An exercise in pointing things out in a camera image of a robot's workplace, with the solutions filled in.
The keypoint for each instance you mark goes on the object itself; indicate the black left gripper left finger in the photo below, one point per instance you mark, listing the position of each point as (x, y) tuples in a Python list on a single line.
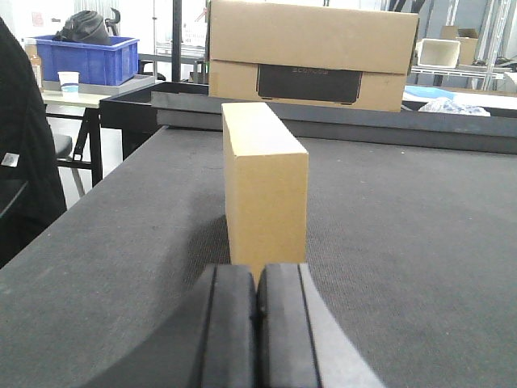
[(226, 355)]

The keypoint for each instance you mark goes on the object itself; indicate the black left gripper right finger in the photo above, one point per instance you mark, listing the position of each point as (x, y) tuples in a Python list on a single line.
[(300, 343)]

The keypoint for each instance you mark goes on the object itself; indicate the small brown cardboard package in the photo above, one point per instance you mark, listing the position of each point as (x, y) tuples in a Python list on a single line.
[(266, 172)]

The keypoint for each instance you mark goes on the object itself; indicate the large printed cardboard box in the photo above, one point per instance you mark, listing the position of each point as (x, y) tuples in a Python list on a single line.
[(310, 54)]

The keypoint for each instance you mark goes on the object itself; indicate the small background cardboard box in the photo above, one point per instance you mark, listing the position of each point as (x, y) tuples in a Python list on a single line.
[(468, 38)]

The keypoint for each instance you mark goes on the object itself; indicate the clear plastic bag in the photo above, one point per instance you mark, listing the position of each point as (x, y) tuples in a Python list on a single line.
[(450, 106)]

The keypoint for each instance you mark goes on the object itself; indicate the blue plastic crate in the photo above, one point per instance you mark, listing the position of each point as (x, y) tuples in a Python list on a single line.
[(106, 65)]

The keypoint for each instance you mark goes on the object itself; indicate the white paper cup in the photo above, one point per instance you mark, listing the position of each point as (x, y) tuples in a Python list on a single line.
[(69, 82)]

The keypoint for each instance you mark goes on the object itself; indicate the white rectangular bin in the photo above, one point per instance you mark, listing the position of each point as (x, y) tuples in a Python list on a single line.
[(438, 53)]

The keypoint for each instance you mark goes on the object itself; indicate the black vertical pole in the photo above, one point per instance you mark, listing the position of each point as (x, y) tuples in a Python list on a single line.
[(176, 39)]

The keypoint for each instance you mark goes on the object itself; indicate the black bag in crate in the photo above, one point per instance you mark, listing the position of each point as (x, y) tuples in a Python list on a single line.
[(86, 27)]

